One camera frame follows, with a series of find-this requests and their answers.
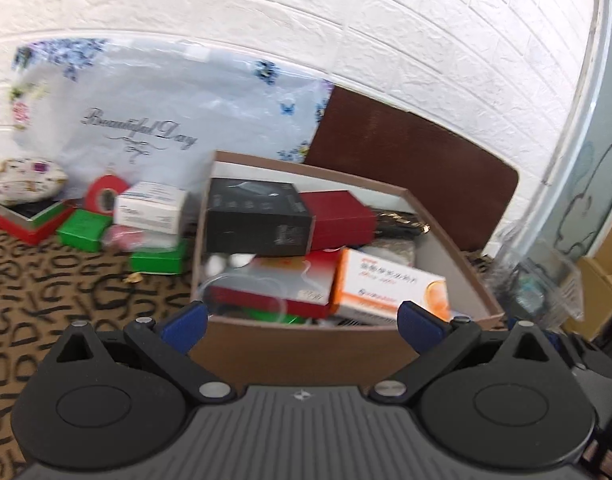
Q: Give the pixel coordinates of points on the floral fabric pouch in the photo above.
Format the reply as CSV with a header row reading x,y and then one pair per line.
x,y
26,180

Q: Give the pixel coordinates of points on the open red gift box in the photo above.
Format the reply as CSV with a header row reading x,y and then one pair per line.
x,y
31,232

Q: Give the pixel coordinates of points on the cartoon printed panel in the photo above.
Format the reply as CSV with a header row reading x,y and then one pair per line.
x,y
580,200

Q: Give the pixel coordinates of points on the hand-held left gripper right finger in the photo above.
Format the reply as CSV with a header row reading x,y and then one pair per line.
x,y
420,327

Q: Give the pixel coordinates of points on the floral clear plastic bag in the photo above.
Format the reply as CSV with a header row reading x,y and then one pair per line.
x,y
136,105

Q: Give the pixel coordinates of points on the red white box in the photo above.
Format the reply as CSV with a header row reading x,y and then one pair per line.
x,y
296,280

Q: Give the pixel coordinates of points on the clear plastic container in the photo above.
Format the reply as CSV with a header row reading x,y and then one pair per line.
x,y
545,280

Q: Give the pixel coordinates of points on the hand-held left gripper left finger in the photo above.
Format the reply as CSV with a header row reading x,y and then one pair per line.
x,y
186,327

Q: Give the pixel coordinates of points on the orange white medicine box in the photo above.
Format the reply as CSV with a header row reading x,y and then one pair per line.
x,y
385,285

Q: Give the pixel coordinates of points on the green box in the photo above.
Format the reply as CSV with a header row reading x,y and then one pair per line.
x,y
273,316
83,232
158,261

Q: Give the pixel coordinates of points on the leopard patterned desktop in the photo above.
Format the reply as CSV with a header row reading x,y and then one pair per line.
x,y
36,285

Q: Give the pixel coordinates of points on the cardboard box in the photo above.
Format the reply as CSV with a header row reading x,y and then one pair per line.
x,y
600,285

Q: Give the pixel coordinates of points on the black box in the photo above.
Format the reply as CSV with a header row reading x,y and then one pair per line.
x,y
256,225

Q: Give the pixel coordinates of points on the red tape roll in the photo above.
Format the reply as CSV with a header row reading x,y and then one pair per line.
x,y
93,195

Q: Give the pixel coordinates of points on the grey fabric pouch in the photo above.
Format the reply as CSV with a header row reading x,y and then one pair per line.
x,y
390,252

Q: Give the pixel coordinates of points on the brown storage box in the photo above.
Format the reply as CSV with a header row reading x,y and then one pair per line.
x,y
306,355

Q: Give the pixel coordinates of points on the pink round case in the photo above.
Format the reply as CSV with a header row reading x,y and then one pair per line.
x,y
123,238

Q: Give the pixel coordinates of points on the white blue box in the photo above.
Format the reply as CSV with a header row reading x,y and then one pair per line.
x,y
151,210

